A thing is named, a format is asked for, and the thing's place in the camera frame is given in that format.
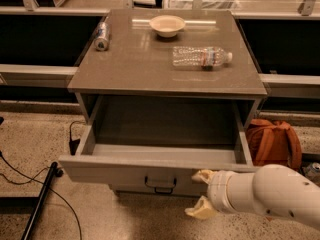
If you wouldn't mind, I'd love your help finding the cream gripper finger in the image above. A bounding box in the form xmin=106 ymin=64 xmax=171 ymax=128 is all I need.
xmin=192 ymin=169 xmax=216 ymax=184
xmin=185 ymin=196 xmax=217 ymax=220

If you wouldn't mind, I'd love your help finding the black lower drawer handle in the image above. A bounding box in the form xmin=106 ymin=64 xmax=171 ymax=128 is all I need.
xmin=154 ymin=187 xmax=174 ymax=195

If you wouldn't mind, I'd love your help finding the black pole on floor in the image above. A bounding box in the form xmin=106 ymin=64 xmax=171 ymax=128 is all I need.
xmin=21 ymin=162 xmax=58 ymax=240

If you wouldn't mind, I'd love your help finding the silver soda can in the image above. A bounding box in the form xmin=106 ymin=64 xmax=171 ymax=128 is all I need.
xmin=94 ymin=22 xmax=110 ymax=51

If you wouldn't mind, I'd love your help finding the can on floor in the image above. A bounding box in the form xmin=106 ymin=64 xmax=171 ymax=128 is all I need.
xmin=305 ymin=162 xmax=320 ymax=181

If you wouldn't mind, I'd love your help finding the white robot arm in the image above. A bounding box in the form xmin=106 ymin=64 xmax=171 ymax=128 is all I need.
xmin=185 ymin=164 xmax=320 ymax=230

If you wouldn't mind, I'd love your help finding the orange backpack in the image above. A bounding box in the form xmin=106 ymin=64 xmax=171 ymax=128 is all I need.
xmin=246 ymin=119 xmax=302 ymax=170

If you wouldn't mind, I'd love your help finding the metal railing frame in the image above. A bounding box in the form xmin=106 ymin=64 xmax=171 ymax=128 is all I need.
xmin=0 ymin=0 xmax=320 ymax=100

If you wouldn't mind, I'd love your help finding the grey cabinet with top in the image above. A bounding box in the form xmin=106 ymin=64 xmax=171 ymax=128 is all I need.
xmin=68 ymin=10 xmax=266 ymax=196

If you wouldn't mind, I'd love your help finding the grey top drawer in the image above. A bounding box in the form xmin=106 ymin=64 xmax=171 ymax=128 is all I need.
xmin=59 ymin=96 xmax=255 ymax=190

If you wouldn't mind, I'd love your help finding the clear plastic water bottle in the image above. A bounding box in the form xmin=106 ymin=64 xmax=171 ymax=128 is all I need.
xmin=172 ymin=46 xmax=233 ymax=67

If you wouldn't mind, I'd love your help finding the black cable with adapter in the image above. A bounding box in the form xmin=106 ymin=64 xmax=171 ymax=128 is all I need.
xmin=0 ymin=120 xmax=87 ymax=240

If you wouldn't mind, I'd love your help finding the white paper bowl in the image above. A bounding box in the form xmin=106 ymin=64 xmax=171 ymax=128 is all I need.
xmin=149 ymin=15 xmax=185 ymax=38

